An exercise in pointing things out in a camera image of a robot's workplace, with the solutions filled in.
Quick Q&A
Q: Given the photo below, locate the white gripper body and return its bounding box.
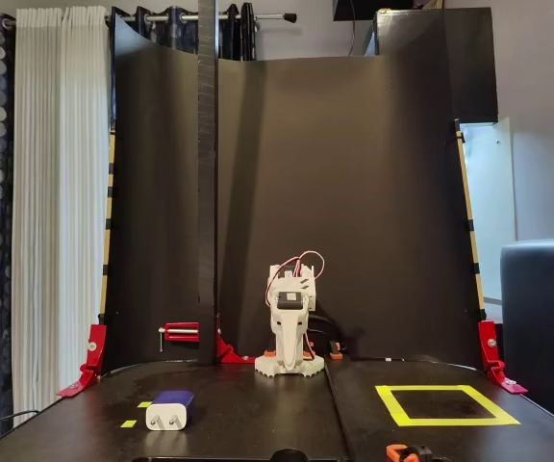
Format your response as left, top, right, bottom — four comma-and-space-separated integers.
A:
267, 287, 311, 334

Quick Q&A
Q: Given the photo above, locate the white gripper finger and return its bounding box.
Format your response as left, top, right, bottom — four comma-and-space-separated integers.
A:
286, 331, 307, 374
272, 331, 290, 374

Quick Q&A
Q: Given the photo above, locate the blue white charger block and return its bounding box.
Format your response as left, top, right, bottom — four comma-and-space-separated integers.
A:
144, 389, 196, 432

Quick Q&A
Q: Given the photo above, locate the red c-clamp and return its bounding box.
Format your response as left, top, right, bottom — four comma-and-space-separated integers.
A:
158, 321, 201, 353

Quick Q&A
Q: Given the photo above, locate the black backdrop sheet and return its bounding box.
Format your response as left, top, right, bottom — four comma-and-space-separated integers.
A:
99, 13, 485, 374

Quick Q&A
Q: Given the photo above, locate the long orange black clamp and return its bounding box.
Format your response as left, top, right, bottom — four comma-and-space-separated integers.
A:
385, 443, 446, 462

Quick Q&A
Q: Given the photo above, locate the yellow tape square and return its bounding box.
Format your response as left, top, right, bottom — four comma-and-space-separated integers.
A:
374, 383, 521, 428

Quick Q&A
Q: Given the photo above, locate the wooden stick with black bands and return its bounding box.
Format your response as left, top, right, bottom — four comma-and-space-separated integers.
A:
98, 132, 117, 321
453, 118, 488, 321

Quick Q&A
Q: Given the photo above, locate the white cabinet door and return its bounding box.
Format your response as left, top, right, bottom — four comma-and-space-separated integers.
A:
458, 116, 518, 307

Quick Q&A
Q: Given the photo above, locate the dark blue armchair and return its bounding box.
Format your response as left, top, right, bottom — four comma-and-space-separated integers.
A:
499, 236, 554, 434

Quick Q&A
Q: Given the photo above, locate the white pleated curtain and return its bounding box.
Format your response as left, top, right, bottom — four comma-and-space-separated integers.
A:
11, 5, 113, 424

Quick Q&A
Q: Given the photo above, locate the silver curtain rod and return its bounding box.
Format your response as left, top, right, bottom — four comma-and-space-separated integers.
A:
103, 12, 298, 25

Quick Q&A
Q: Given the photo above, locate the dark eyelet curtain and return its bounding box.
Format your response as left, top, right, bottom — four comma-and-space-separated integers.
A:
111, 2, 258, 62

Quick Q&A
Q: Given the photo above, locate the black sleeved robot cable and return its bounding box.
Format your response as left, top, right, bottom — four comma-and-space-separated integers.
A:
308, 312, 348, 347

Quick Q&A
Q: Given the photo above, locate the red post foot bracket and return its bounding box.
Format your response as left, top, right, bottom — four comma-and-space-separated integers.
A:
214, 315, 257, 365

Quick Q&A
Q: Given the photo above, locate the black vertical camera post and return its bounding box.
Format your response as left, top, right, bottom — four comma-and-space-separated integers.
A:
195, 0, 220, 368

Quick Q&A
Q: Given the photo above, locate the red corner bracket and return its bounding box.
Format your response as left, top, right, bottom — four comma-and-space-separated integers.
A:
477, 320, 529, 396
56, 323, 108, 398

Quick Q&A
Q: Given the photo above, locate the thin black cable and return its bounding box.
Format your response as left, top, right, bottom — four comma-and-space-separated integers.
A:
0, 408, 40, 437

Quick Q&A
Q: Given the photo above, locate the hanging black cable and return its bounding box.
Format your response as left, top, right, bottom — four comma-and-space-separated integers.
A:
347, 0, 358, 58

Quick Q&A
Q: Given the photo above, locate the black wall cabinet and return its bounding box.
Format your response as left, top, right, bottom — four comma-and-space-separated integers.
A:
376, 6, 499, 124

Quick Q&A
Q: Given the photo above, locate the black wall shelf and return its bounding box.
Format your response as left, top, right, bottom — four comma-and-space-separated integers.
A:
333, 0, 446, 21

